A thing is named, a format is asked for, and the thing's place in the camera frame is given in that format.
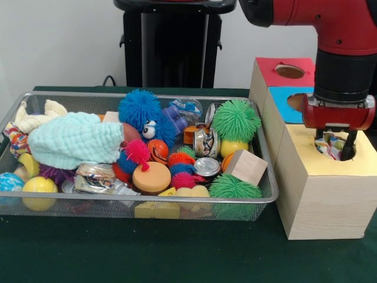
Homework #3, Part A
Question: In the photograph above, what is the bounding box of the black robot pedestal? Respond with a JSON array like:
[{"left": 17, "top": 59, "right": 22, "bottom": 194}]
[{"left": 113, "top": 0, "right": 239, "bottom": 89}]

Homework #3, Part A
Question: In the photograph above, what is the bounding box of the mint green waffle cloth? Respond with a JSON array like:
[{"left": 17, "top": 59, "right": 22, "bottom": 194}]
[{"left": 28, "top": 111, "right": 125, "bottom": 170}]

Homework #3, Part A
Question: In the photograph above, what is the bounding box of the yellow foam ball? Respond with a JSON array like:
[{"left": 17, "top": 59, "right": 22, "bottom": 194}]
[{"left": 22, "top": 176, "right": 59, "bottom": 212}]

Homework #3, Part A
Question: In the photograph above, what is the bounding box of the purple spiky rubber ball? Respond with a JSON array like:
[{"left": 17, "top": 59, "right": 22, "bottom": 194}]
[{"left": 38, "top": 163, "right": 76, "bottom": 186}]

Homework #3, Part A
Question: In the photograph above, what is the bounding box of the green spiky rubber ball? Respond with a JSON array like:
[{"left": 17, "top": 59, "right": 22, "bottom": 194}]
[
  {"left": 209, "top": 173, "right": 263, "bottom": 221},
  {"left": 211, "top": 99, "right": 262, "bottom": 142}
]

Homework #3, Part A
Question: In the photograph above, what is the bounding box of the wooden box with three holes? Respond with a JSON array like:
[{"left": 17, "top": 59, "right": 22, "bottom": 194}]
[{"left": 249, "top": 57, "right": 373, "bottom": 240}]

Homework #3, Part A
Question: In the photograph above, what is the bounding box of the light blue patterned ball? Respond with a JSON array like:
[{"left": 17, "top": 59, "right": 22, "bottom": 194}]
[{"left": 0, "top": 172, "right": 25, "bottom": 204}]

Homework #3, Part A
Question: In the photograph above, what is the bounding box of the plain wooden cube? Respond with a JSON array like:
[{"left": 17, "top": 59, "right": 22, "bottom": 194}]
[{"left": 226, "top": 149, "right": 269, "bottom": 187}]

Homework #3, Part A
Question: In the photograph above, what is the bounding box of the cream waffle cloth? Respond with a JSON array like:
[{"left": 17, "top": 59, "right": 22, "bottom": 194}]
[{"left": 13, "top": 99, "right": 68, "bottom": 133}]

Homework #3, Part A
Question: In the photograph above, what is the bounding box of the shallow metal mesh bin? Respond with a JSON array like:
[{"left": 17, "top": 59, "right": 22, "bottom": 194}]
[{"left": 0, "top": 91, "right": 279, "bottom": 222}]

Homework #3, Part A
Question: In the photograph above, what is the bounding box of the blue spiky toy with eyes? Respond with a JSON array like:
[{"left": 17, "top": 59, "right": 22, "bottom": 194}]
[{"left": 117, "top": 88, "right": 179, "bottom": 150}]

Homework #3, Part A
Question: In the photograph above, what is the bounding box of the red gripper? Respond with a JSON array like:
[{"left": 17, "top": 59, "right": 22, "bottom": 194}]
[{"left": 300, "top": 94, "right": 377, "bottom": 162}]

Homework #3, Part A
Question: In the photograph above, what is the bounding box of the dark green table cloth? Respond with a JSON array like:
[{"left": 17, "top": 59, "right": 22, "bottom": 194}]
[{"left": 0, "top": 85, "right": 377, "bottom": 283}]

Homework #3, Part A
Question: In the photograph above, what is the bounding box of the white cloth with colourful spots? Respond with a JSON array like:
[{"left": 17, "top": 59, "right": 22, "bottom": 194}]
[
  {"left": 2, "top": 122, "right": 32, "bottom": 157},
  {"left": 315, "top": 132, "right": 347, "bottom": 162}
]

